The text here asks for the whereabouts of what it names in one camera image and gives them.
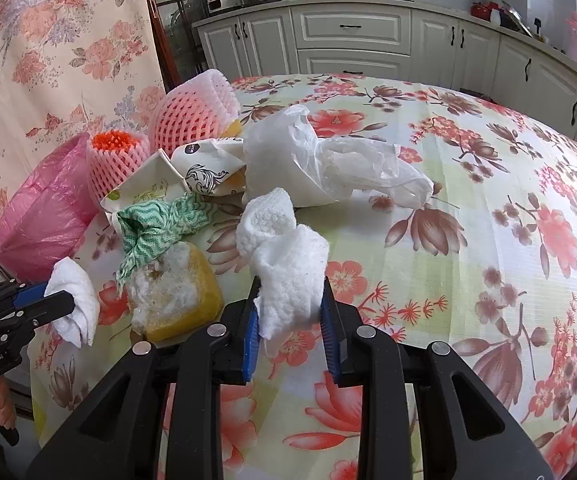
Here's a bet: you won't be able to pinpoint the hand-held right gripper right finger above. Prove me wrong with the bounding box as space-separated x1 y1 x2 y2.
319 277 554 480

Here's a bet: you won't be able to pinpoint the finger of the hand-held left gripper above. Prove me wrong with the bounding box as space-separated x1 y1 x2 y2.
18 290 76 325
11 283 50 309

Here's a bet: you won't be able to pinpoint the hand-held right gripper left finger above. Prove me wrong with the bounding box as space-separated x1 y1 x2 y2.
26 277 262 480

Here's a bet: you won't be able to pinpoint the small white tissue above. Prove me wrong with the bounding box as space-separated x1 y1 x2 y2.
44 257 100 349

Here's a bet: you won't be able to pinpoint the pink-lined trash bin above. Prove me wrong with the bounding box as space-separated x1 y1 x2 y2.
0 132 100 285

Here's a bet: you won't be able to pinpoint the large white tissue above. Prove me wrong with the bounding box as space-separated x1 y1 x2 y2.
236 187 330 358

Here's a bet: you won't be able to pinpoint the yellow sponge with stained top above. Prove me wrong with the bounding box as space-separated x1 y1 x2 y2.
127 241 225 343

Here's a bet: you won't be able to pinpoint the pink foam net orange inside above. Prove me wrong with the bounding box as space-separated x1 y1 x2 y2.
85 129 151 207

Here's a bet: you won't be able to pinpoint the white plastic bag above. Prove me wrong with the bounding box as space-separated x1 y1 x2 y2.
241 104 435 211

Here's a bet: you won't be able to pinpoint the large pink foam net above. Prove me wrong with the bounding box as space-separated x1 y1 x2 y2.
148 68 242 157

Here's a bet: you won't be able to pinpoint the green patterned cloth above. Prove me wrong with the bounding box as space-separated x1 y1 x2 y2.
115 194 215 297

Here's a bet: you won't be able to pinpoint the crushed yellow-print paper cup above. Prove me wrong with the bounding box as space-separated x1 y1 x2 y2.
100 152 185 222

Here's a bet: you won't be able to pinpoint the crushed black-print paper cup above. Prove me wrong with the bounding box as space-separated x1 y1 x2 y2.
170 137 247 197

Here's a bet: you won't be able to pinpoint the floral tablecloth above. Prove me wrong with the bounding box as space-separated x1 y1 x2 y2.
28 72 577 480

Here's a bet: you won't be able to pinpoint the floral curtain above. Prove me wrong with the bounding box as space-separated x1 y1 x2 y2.
0 0 170 243

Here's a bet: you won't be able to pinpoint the white kitchen cabinets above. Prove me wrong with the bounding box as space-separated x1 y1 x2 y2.
192 0 577 161

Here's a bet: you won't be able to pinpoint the red kettle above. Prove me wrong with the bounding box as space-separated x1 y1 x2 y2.
471 1 501 22

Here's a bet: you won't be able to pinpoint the glass door with brown frame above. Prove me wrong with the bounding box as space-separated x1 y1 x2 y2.
140 0 222 92

